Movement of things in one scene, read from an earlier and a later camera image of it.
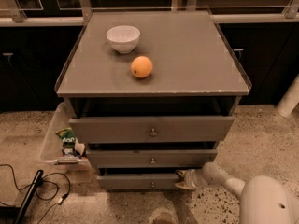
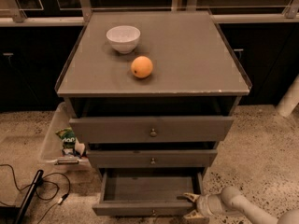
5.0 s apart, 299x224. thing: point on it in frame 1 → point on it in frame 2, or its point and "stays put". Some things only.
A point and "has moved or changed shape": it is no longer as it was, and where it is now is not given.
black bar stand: (25, 203) stays put
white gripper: (195, 179) → (203, 204)
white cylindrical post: (289, 102) stays put
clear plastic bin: (51, 149) stays put
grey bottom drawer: (137, 181) has moved or changed shape
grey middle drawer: (152, 159) stays put
